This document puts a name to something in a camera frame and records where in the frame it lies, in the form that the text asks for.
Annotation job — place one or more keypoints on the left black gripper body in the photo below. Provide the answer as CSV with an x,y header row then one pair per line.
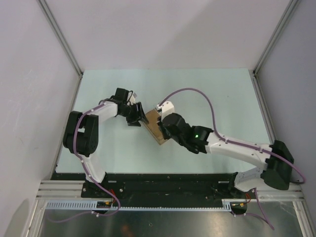
x,y
134,116

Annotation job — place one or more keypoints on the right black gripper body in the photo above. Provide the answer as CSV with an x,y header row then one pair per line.
x,y
166,134

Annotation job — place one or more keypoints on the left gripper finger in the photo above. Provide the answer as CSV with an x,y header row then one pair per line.
x,y
139,109
143,119

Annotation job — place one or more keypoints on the brown cardboard express box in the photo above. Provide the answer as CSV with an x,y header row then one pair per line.
x,y
153,127

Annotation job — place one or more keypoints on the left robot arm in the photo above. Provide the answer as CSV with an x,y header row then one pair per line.
x,y
81,135

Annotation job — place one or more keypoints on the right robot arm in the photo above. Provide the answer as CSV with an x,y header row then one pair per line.
x,y
272,163

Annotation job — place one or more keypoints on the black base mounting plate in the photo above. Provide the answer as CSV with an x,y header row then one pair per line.
x,y
160,190

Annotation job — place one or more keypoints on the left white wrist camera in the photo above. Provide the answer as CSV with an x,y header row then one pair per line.
x,y
131,98

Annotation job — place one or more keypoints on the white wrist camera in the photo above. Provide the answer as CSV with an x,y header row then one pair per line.
x,y
131,98
165,109

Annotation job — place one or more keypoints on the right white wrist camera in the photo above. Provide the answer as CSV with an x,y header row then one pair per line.
x,y
165,109

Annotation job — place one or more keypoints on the right aluminium side rail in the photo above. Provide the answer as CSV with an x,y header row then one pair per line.
x,y
263,108

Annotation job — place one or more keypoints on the aluminium front cross rail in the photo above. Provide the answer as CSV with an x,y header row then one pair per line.
x,y
71,190

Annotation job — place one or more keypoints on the left aluminium frame post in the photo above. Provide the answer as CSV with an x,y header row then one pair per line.
x,y
59,35

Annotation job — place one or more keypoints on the aluminium frame post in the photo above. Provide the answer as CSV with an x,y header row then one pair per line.
x,y
280,27
59,35

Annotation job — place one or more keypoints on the right aluminium frame post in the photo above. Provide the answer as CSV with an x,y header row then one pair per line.
x,y
280,27

